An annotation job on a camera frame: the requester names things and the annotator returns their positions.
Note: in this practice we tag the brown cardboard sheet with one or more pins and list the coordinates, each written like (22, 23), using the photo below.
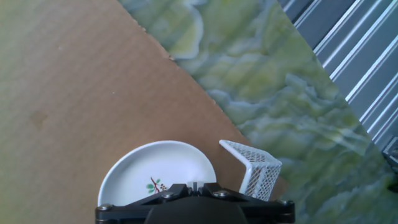
(93, 77)

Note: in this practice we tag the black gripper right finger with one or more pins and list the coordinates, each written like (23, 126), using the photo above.
(211, 188)

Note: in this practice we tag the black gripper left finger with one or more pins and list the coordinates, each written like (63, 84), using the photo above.
(183, 188)

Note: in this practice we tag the white plate with berry print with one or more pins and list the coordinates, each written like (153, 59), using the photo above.
(149, 165)

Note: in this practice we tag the green marbled mat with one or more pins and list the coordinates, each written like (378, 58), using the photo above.
(280, 93)

